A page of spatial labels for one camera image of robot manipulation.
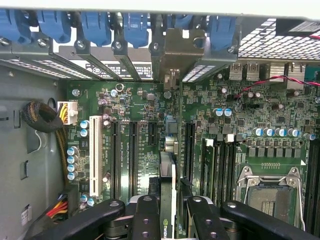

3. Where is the CPU socket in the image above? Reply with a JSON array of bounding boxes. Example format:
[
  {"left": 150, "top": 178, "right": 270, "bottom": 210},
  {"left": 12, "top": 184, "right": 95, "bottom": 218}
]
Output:
[{"left": 236, "top": 165, "right": 307, "bottom": 232}]

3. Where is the red black twisted wire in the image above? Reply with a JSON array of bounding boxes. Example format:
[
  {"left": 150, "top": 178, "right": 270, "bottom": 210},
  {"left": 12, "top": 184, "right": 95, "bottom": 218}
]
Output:
[{"left": 234, "top": 74, "right": 320, "bottom": 100}]

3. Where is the open black PC case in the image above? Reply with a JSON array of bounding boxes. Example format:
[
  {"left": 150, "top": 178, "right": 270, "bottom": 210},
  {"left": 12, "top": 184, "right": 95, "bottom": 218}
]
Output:
[{"left": 0, "top": 0, "right": 320, "bottom": 240}]

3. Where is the white power connector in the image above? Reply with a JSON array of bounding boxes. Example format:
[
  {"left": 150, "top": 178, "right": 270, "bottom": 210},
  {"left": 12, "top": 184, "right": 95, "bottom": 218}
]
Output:
[{"left": 56, "top": 100, "right": 79, "bottom": 126}]

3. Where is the short black expansion slot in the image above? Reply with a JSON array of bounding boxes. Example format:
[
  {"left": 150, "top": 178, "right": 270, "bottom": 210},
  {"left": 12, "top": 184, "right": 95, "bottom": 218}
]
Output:
[{"left": 148, "top": 122, "right": 158, "bottom": 147}]

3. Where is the silver rear port housing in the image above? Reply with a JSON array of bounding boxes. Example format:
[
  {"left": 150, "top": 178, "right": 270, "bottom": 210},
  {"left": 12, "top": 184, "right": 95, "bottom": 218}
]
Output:
[{"left": 269, "top": 62, "right": 287, "bottom": 82}]

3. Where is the braided black power cable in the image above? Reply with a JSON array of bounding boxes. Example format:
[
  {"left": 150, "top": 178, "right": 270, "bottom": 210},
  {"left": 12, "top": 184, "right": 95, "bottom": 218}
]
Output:
[{"left": 21, "top": 99, "right": 66, "bottom": 133}]

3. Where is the black RAM slot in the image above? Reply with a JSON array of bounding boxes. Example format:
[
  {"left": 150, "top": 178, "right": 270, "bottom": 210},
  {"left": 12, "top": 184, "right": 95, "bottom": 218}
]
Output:
[
  {"left": 215, "top": 140, "right": 227, "bottom": 201},
  {"left": 225, "top": 136, "right": 238, "bottom": 201}
]

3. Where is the blue card retention clip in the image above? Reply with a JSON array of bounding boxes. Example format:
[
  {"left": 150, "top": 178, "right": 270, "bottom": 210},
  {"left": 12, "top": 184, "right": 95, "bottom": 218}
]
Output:
[
  {"left": 37, "top": 9, "right": 72, "bottom": 43},
  {"left": 0, "top": 9, "right": 32, "bottom": 45},
  {"left": 81, "top": 11, "right": 112, "bottom": 47},
  {"left": 207, "top": 14, "right": 237, "bottom": 55},
  {"left": 167, "top": 13, "right": 193, "bottom": 30},
  {"left": 122, "top": 12, "right": 150, "bottom": 50}
]

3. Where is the white PCI expansion slot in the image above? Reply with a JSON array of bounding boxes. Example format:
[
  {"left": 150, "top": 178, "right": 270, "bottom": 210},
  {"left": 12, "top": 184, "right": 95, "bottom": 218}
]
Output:
[{"left": 89, "top": 115, "right": 103, "bottom": 198}]

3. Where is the red and yellow wire bundle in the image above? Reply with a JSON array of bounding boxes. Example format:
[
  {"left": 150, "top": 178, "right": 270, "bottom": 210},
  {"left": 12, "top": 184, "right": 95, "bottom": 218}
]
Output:
[{"left": 45, "top": 197, "right": 70, "bottom": 221}]

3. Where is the metal slot cover bracket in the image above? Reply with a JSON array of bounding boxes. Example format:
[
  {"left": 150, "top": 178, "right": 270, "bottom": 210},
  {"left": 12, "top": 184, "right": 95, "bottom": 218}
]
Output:
[
  {"left": 149, "top": 42, "right": 166, "bottom": 83},
  {"left": 181, "top": 47, "right": 238, "bottom": 84},
  {"left": 0, "top": 37, "right": 61, "bottom": 80},
  {"left": 74, "top": 39, "right": 121, "bottom": 81},
  {"left": 111, "top": 41, "right": 145, "bottom": 81},
  {"left": 31, "top": 38, "right": 96, "bottom": 81}
]

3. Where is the green motherboard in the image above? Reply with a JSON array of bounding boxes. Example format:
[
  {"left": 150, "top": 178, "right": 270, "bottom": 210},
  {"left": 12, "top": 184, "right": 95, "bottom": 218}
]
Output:
[{"left": 66, "top": 62, "right": 320, "bottom": 240}]

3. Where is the long black expansion slot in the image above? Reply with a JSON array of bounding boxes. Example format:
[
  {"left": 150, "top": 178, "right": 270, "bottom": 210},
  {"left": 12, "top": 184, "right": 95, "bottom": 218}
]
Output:
[
  {"left": 184, "top": 121, "right": 197, "bottom": 185},
  {"left": 128, "top": 121, "right": 140, "bottom": 199},
  {"left": 110, "top": 119, "right": 122, "bottom": 201}
]

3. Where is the silver rear USB port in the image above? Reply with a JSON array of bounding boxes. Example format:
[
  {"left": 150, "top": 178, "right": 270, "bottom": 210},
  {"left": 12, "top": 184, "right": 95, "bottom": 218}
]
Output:
[
  {"left": 228, "top": 62, "right": 244, "bottom": 81},
  {"left": 246, "top": 62, "right": 260, "bottom": 81}
]

